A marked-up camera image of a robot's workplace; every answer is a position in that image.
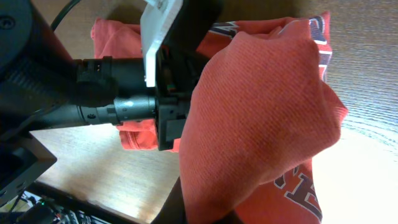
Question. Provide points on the orange-red t-shirt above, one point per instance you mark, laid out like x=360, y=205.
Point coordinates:
x=259, y=114

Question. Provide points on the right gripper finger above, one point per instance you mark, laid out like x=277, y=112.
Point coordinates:
x=173, y=210

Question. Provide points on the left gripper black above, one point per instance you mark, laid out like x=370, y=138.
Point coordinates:
x=179, y=67

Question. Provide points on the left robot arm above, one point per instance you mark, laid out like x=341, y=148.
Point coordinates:
x=42, y=87

